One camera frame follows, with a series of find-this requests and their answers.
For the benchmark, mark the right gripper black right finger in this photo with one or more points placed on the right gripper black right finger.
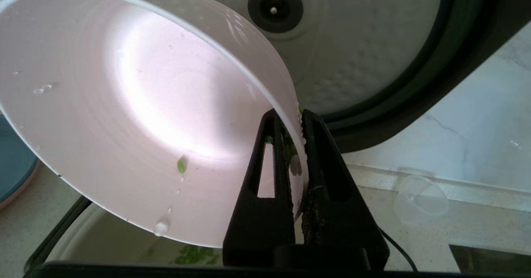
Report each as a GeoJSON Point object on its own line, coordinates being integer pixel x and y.
{"type": "Point", "coordinates": [344, 228]}

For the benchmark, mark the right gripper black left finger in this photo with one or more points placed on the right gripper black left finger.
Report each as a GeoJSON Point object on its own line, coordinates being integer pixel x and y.
{"type": "Point", "coordinates": [257, 228]}

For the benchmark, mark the chopped green scallions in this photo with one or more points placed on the chopped green scallions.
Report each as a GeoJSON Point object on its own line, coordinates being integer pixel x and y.
{"type": "Point", "coordinates": [195, 255]}

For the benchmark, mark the black rice cooker lid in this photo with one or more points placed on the black rice cooker lid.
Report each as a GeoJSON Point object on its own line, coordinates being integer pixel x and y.
{"type": "Point", "coordinates": [373, 62]}

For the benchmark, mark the pink bowl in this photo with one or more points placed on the pink bowl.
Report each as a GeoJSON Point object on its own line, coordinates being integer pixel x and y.
{"type": "Point", "coordinates": [124, 103]}

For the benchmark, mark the grey inner cooking pot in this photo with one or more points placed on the grey inner cooking pot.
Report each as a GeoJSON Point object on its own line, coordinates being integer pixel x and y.
{"type": "Point", "coordinates": [103, 236]}

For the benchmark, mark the clear plastic measuring cup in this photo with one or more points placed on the clear plastic measuring cup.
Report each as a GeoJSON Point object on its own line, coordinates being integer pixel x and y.
{"type": "Point", "coordinates": [421, 201]}

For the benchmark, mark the blue grey plate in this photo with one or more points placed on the blue grey plate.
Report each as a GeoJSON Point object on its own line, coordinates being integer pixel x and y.
{"type": "Point", "coordinates": [14, 162]}

